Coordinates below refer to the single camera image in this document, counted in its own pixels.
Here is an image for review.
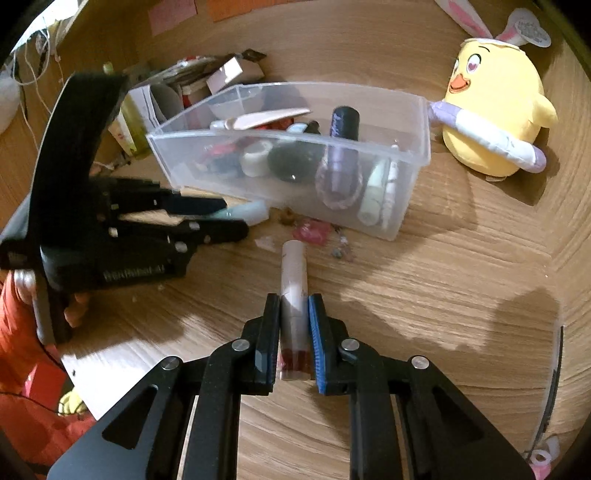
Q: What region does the mint green tube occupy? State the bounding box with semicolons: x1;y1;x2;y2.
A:
208;200;270;227

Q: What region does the pink cream tube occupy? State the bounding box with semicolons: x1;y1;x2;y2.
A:
209;108;311;131

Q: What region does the white tape roll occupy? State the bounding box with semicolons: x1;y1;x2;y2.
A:
239;140;273;178

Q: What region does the pink charm keychain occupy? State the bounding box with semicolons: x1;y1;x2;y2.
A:
293;218;353;262

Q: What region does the purple black cosmetic bottle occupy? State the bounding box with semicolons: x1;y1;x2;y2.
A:
315;106;363;210

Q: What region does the pale green long tube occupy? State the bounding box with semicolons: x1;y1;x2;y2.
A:
358;158;390;226

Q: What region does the white pen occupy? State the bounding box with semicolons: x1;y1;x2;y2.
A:
382;158;399;231

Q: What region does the red paper envelope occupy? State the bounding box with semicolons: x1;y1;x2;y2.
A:
198;137;259;176

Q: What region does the teal tape roll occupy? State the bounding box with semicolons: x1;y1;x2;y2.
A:
269;141;325;183

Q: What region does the small dark green bottle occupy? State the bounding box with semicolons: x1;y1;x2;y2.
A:
286;121;321;135

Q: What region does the left hand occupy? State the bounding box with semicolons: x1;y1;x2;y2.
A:
13;270;90;329

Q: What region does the yellow green spray bottle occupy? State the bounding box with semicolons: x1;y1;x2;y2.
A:
108;93;149;158

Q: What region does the white paper boxes stack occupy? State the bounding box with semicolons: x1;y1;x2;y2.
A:
125;84;184;133

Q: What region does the small white pink box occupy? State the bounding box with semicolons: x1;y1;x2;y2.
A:
206;57;264;94

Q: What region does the pink sticky note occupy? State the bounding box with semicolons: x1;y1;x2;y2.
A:
148;0;197;36

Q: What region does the orange sticky note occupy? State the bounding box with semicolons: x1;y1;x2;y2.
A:
206;0;291;22

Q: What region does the clear plastic storage bin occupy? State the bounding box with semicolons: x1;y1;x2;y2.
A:
148;82;431;240

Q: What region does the yellow chick bunny plush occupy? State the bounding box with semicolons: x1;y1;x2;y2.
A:
429;1;558;181

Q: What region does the white cable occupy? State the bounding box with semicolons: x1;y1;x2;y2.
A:
8;27;66;153

